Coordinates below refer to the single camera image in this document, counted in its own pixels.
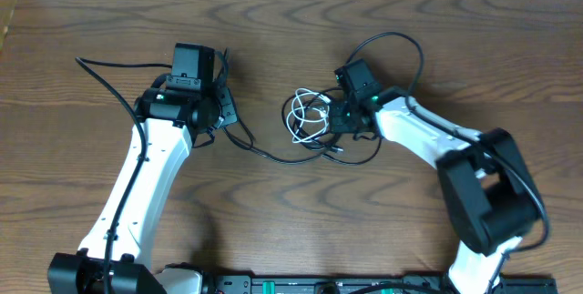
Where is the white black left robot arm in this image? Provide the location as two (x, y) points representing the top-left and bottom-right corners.
(47, 43), (238, 293)

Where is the white USB cable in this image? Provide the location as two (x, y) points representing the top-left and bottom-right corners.
(285, 87), (332, 145)

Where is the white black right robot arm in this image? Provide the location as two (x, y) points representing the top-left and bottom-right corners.
(329, 60), (548, 293)

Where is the black USB cable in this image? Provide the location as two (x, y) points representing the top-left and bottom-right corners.
(213, 47), (383, 167)

